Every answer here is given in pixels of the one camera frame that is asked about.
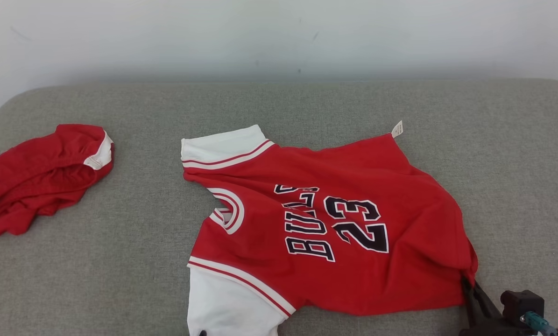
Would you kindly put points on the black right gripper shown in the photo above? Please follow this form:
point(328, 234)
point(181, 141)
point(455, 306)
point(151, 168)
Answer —
point(493, 330)

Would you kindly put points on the red Bulls 23 jersey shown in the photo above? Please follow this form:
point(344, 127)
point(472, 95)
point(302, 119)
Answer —
point(36, 177)

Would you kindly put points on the red Bulls jersey white sleeves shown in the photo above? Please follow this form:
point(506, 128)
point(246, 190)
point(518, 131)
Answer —
point(353, 280)

